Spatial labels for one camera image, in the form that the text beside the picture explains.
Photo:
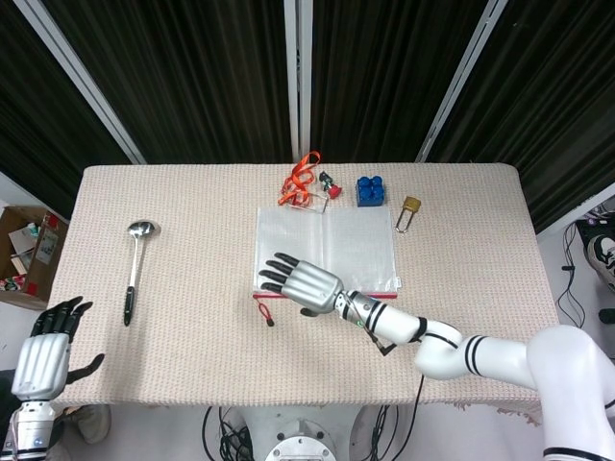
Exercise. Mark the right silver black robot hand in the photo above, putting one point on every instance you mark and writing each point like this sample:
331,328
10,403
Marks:
312,288

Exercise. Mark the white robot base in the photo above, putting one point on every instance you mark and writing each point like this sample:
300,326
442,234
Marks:
300,437

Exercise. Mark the cardboard box with clutter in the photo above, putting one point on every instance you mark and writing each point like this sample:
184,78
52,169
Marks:
29,249

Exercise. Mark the grey shoe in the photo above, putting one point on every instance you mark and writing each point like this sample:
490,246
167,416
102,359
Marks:
91,425

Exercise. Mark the white frame post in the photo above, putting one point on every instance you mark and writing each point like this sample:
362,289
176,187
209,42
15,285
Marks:
298,81
461,81
81,81

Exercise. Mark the small red black clip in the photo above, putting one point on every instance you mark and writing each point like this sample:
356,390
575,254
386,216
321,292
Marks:
333,191

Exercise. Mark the beige waffle tablecloth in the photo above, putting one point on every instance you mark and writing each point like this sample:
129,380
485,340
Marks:
202,288

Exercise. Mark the black curtain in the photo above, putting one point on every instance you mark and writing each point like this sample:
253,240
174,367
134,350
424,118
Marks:
202,81

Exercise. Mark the brass padlock with long shackle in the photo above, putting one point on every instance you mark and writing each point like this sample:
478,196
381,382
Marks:
410,204

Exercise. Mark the black and white sneaker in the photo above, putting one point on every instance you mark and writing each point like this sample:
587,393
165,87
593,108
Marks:
603,254

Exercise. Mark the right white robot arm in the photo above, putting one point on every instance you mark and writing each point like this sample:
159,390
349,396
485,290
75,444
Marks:
480,357

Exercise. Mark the clear zipper pouch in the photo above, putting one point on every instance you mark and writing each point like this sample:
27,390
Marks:
346,240

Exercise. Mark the blue toy building block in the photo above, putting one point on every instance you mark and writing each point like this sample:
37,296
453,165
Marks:
371,192

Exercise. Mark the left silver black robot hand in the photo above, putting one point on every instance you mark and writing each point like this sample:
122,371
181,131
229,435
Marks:
41,365

